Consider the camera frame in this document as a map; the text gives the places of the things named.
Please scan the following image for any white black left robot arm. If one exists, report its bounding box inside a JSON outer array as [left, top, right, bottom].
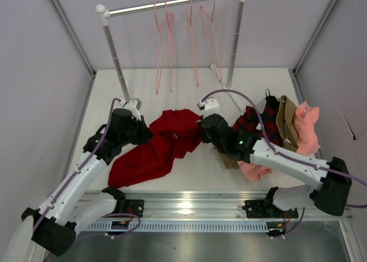
[[21, 105, 153, 256]]

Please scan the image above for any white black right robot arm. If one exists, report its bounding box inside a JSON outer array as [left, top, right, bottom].
[[198, 114, 352, 216]]

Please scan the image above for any red black plaid skirt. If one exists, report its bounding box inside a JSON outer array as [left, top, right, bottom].
[[232, 96, 282, 146]]

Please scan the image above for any tan brown skirt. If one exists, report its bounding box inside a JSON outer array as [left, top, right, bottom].
[[207, 96, 314, 179]]

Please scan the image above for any pink skirt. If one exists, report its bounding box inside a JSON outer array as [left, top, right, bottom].
[[236, 100, 321, 182]]

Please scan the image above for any silver white clothes rack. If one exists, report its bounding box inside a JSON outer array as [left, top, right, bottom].
[[95, 0, 245, 101]]

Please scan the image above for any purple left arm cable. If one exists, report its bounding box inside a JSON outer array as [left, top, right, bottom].
[[31, 97, 141, 262]]

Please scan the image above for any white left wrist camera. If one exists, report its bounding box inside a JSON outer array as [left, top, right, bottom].
[[119, 99, 142, 121]]

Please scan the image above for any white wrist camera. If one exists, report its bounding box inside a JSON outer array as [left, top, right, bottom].
[[197, 98, 220, 112], [119, 99, 142, 121]]

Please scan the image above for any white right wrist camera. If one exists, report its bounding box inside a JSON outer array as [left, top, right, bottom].
[[197, 98, 220, 112]]

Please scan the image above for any aluminium mounting rail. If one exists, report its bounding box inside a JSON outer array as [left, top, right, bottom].
[[40, 190, 353, 221]]

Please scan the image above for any white slotted cable duct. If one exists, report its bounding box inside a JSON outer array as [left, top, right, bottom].
[[84, 220, 269, 233]]

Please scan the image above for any pink wire hanger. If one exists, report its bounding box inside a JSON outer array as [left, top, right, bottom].
[[153, 2, 166, 94], [165, 1, 173, 92], [186, 0, 200, 87], [200, 0, 222, 83]]

